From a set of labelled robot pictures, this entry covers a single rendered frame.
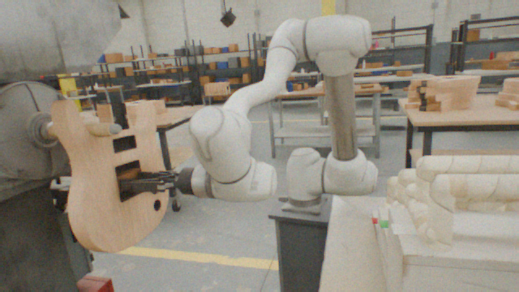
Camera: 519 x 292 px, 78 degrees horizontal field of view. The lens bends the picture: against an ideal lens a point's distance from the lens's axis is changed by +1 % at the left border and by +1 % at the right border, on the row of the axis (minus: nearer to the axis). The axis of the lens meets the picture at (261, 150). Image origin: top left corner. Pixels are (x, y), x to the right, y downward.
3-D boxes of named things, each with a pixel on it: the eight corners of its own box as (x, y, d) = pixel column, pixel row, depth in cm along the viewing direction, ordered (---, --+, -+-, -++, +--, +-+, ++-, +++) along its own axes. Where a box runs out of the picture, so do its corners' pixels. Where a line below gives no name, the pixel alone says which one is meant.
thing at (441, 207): (429, 251, 45) (433, 190, 43) (422, 239, 48) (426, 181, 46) (454, 253, 44) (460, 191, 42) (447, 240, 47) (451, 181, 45)
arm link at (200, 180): (225, 193, 87) (205, 192, 89) (223, 161, 86) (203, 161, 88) (211, 203, 79) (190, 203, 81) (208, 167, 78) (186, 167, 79)
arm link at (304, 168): (293, 186, 161) (290, 143, 155) (329, 188, 153) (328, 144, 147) (282, 199, 146) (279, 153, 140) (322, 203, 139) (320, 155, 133)
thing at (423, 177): (416, 222, 53) (418, 169, 50) (411, 213, 56) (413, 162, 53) (437, 223, 52) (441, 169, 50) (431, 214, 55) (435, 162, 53)
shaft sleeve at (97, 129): (59, 124, 84) (59, 137, 84) (48, 123, 81) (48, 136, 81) (117, 122, 79) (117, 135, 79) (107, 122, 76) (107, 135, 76)
